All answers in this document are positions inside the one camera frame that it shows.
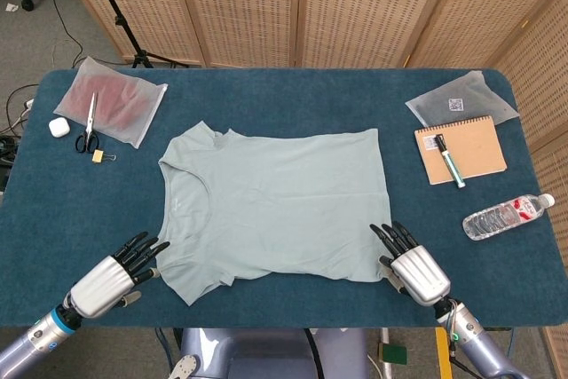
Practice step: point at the pale green T-shirt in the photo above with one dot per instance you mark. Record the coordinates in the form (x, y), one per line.
(275, 201)

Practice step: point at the white earbuds case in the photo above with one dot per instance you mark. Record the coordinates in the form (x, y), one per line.
(58, 127)

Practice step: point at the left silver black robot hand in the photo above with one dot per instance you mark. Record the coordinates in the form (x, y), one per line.
(100, 286)

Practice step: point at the white marker pen black cap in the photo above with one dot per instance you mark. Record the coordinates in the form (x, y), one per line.
(449, 161)

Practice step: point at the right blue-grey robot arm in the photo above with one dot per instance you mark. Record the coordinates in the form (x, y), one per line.
(479, 348)

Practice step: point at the clear plastic water bottle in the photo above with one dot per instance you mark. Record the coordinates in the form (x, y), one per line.
(501, 217)

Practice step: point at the white perforated bracket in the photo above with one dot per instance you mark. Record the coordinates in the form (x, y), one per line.
(184, 368)

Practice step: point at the gold binder clip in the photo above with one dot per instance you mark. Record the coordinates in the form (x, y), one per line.
(97, 156)

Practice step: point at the woven wicker folding screen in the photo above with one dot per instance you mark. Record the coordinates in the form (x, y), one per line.
(248, 6)

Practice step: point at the white paper scrap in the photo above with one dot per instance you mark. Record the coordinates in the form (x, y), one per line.
(11, 7)

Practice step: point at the black tripod stand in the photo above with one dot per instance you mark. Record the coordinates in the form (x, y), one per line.
(119, 20)

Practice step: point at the white power strip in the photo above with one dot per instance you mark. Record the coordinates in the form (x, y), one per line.
(29, 104)

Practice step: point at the grey frosted bag QR label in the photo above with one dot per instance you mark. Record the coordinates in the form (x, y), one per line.
(479, 95)

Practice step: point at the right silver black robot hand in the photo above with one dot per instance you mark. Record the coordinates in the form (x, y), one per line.
(419, 274)

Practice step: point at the kraft spiral notebook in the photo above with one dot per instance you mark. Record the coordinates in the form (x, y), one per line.
(479, 152)

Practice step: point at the blue-grey robot torso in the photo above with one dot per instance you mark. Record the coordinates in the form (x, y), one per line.
(266, 357)

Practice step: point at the silver metal pole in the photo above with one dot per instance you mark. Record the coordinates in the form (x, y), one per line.
(387, 370)

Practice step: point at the blue carpet table cover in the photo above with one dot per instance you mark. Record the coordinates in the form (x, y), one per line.
(288, 99)

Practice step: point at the frosted bag with red cloth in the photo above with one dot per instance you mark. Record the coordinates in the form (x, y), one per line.
(124, 104)

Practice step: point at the green block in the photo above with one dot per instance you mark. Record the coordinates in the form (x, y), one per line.
(394, 353)

